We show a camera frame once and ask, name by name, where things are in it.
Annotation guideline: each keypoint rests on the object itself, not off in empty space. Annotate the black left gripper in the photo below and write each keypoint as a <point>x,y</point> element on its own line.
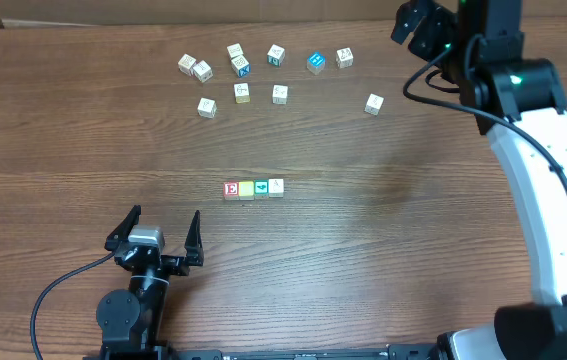
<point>193,252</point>

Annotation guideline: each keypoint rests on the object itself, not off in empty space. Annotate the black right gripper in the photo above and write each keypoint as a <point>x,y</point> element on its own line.
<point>437,27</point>

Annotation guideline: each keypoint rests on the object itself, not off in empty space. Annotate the red letter E block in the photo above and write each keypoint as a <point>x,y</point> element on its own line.
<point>231,190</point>

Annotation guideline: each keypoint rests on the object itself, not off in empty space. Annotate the yellow-sided anchor block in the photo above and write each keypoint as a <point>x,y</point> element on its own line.
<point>374,104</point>

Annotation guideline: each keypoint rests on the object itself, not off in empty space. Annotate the yellow-topped wooden block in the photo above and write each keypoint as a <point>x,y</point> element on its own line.
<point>246,190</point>

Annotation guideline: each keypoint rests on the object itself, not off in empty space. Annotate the green number 4 block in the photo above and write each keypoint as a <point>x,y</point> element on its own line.
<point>261,189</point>

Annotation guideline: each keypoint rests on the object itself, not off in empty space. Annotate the blue-sided wooden block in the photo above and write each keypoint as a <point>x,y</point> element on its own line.
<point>276,188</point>

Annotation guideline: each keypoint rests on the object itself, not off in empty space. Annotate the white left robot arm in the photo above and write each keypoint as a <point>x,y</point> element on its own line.
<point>130,318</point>

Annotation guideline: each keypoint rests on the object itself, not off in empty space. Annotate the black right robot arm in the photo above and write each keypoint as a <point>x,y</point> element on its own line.
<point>520,106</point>

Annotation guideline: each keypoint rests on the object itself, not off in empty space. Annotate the plain hourglass picture block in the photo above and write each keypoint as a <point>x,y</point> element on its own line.
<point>344,58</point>

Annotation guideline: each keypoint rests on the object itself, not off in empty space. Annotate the light blue topped block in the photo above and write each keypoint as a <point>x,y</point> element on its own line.
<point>316,63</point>

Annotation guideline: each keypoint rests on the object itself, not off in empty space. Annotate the yellow letter C block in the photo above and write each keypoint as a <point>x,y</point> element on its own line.
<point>207,108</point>

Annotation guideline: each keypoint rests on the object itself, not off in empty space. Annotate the green-sided picture block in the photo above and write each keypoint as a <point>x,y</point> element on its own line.
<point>276,55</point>

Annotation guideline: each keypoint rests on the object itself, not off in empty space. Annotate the green letter E block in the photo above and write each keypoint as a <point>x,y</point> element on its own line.
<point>280,94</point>

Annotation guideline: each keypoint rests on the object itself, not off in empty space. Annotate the yellow-framed picture block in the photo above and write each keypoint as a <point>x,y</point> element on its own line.
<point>242,93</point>

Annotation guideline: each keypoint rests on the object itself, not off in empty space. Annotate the red car picture block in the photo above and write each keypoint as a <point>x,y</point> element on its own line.
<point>202,71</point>

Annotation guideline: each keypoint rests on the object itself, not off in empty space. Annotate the red-sided wooden block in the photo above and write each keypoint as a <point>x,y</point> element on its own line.
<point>186,64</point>

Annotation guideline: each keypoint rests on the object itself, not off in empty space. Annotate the blue letter X block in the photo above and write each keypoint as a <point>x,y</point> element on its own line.
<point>241,66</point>

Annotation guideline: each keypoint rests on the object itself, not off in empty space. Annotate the plain wooden block behind X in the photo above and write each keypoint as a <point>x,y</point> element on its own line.
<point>234,50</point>

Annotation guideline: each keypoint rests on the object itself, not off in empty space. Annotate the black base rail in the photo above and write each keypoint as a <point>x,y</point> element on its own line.
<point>308,354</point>

